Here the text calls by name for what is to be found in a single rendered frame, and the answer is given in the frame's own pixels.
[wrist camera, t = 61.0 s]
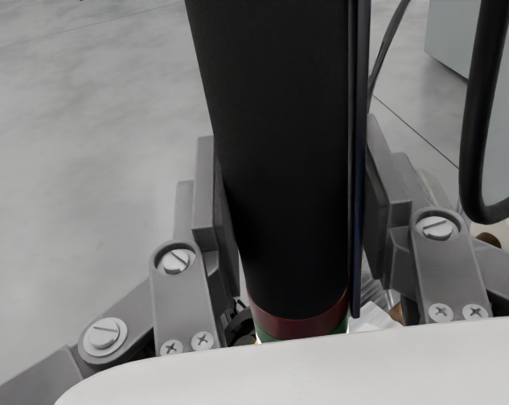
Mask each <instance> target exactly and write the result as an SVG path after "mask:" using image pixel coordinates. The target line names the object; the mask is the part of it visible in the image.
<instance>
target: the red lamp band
mask: <svg viewBox="0 0 509 405"><path fill-rule="evenodd" d="M246 289H247V285H246ZM247 294H248V300H249V304H250V308H251V311H252V315H253V317H254V319H255V320H256V322H257V324H258V325H259V326H260V327H261V328H262V329H263V330H264V331H266V332H267V333H269V334H271V335H273V336H274V337H276V338H280V339H284V340H294V339H301V338H313V337H320V336H324V335H326V334H327V333H329V332H330V331H332V330H333V329H334V328H335V327H336V326H338V325H339V323H340V322H341V321H342V319H343V318H344V316H345V314H346V312H347V307H348V301H349V277H348V279H347V288H346V290H345V293H344V294H343V296H342V298H341V299H340V300H339V302H338V303H337V304H336V305H335V306H333V307H332V308H331V309H329V310H327V311H326V312H325V313H322V314H320V315H318V316H316V317H311V318H307V319H301V320H291V319H284V318H280V317H275V316H273V315H271V314H269V313H267V312H265V311H264V310H262V309H261V308H259V307H258V306H257V305H256V304H255V303H254V301H253V300H252V298H251V297H250V296H249V293H248V289H247Z"/></svg>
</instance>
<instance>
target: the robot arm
mask: <svg viewBox="0 0 509 405"><path fill-rule="evenodd" d="M363 249H364V251H365V254H366V257H367V262H368V265H369V268H370V270H371V275H372V278H373V280H380V283H381V286H382V289H383V290H388V289H392V290H394V291H396V292H398V293H400V303H401V309H402V315H403V322H404V327H397V328H390V329H376V330H368V331H361V332H354V333H341V334H334V335H327V336H320V337H308V338H301V339H294V340H287V341H280V342H267V343H261V344H254V345H247V346H234V347H227V343H226V339H225V336H224V328H223V324H222V321H221V316H222V315H223V314H224V313H225V312H226V311H227V310H228V309H234V297H240V269H239V250H238V245H237V241H236V234H235V230H234V226H233V222H232V216H231V211H230V208H229V204H228V197H227V194H226V190H225V185H224V179H223V175H222V171H221V167H220V160H219V157H218V153H217V149H216V142H215V138H214V135H208V136H202V137H197V138H196V151H195V177H194V179H193V180H187V181H181V182H178V183H177V186H176V195H175V203H174V218H173V227H172V235H171V240H169V241H166V242H165V243H162V244H161V245H159V246H158V247H157V248H156V249H155V250H154V251H153V252H152V254H151V256H150V258H149V275H148V276H147V277H145V278H144V279H143V280H141V281H140V282H139V283H138V284H136V285H135V286H134V287H133V288H132V289H130V290H129V291H128V292H127V293H126V294H125V295H124V296H123V297H121V298H120V299H119V300H117V301H116V302H115V303H114V304H112V305H111V306H110V307H109V308H107V309H106V310H105V311H104V312H103V313H102V314H101V315H100V316H98V317H97V318H96V319H95V320H93V321H92V322H91V323H90V324H89V325H88V326H87V327H86V328H85V329H84V330H83V332H82V334H81V335H80V338H79V341H78V342H77V343H76V344H74V345H73V346H70V347H69V346H68V345H67V344H66V345H64V346H62V347H60V348H59V349H57V350H56V351H54V352H52V353H51V354H49V355H48V356H46V357H45V358H42V359H41V360H39V361H37V362H36V363H34V364H33V365H31V366H29V367H27V368H26V369H25V370H22V371H21V372H19V373H17V374H16V375H14V376H13V377H11V378H9V379H7V380H6V381H5V382H2V383H1V384H0V405H509V252H506V251H504V250H503V249H500V248H498V247H495V246H493V245H491V244H488V243H486V242H483V241H481V240H479V239H476V238H474V237H472V236H470V233H469V229H468V226H467V224H466V221H465V220H464V218H463V217H461V216H460V214H459V213H457V212H456V211H453V210H451V209H449V208H446V207H437V206H432V205H431V203H430V201H429V199H428V197H427V195H426V193H425V191H424V189H423V187H422V185H421V182H420V180H419V178H418V177H417V174H416V172H415V170H414V169H413V166H412V164H411V162H410V161H409V158H408V155H407V154H406V152H398V153H391V151H390V149H389V147H388V144H387V142H386V140H385V138H384V135H383V133H382V131H381V129H380V126H379V124H378V122H377V119H376V117H375V115H374V113H368V114H367V143H366V164H365V179H364V204H363Z"/></svg>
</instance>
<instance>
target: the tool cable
mask: <svg viewBox="0 0 509 405"><path fill-rule="evenodd" d="M508 25H509V0H481V3H480V8H479V13H478V22H477V27H476V32H475V37H474V47H473V52H472V57H471V63H470V73H469V79H468V84H467V90H466V101H465V108H464V113H463V120H462V135H461V143H460V154H459V171H458V186H459V198H460V203H461V205H462V209H463V211H464V212H465V214H466V216H467V217H468V218H469V219H470V220H471V221H472V223H471V225H470V236H472V237H474V238H475V237H476V236H477V235H479V234H480V233H482V232H487V233H490V234H492V235H494V236H495V237H496V238H497V239H498V240H499V242H500V243H501V247H502V249H503V250H504V251H506V252H509V197H507V198H505V199H504V200H502V201H500V202H497V203H496V204H493V205H490V206H486V205H485V203H484V202H483V198H482V172H483V163H484V157H485V150H486V139H487V134H488V129H489V124H490V118H491V110H492V105H493V101H494V96H495V89H496V84H497V80H498V75H499V68H500V64H501V59H502V55H503V49H504V44H505V40H506V36H507V29H508Z"/></svg>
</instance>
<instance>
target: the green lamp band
mask: <svg viewBox="0 0 509 405"><path fill-rule="evenodd" d="M252 319H253V322H254V326H255V330H256V333H257V337H258V339H259V341H260V342H261V343H267V342H280V341H281V340H278V339H276V338H275V337H272V336H270V335H268V334H267V333H266V332H265V331H264V330H263V329H262V328H261V327H260V326H259V325H258V324H257V322H256V320H255V319H254V317H253V316H252ZM348 322H349V301H348V307H347V312H346V315H345V317H344V318H343V321H342V322H341V324H340V325H339V326H338V328H336V329H335V330H334V331H333V332H332V333H330V334H329V335H334V334H341V333H347V330H348Z"/></svg>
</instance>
